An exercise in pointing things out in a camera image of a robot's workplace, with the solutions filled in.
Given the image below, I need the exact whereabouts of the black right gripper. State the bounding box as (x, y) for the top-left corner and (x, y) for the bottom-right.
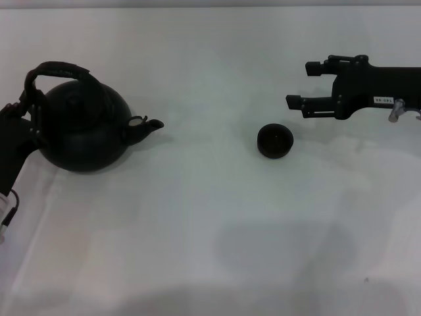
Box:
(285, 54), (421, 120)

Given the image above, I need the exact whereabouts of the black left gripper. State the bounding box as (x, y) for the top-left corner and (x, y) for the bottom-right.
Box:
(0, 88), (47, 196)

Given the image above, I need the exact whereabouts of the small dark teacup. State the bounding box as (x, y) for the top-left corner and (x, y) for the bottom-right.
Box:
(256, 122), (295, 161)

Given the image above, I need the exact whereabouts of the black round teapot with handle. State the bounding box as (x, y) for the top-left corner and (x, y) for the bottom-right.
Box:
(22, 61), (165, 173)

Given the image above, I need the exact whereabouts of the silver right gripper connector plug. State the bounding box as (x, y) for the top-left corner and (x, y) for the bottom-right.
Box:
(387, 97), (421, 123)

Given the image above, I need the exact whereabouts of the left arm cable with plug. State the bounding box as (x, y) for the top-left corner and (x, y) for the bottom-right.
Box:
(0, 188), (21, 245)

